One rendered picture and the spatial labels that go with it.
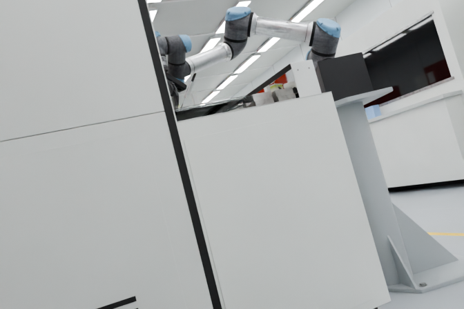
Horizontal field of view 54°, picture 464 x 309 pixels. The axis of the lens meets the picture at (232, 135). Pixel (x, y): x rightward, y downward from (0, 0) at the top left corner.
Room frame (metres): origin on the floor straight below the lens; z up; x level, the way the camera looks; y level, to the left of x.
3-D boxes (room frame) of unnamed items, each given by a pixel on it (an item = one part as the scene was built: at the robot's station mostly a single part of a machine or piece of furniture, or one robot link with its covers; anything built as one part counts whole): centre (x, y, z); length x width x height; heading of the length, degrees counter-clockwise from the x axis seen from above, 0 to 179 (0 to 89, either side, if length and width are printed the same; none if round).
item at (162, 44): (1.80, 0.22, 1.21); 0.09 x 0.08 x 0.11; 114
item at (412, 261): (2.05, -0.63, 0.41); 0.51 x 0.44 x 0.82; 99
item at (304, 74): (1.87, -0.21, 0.89); 0.55 x 0.09 x 0.14; 22
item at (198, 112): (1.79, 0.15, 0.90); 0.34 x 0.34 x 0.01; 22
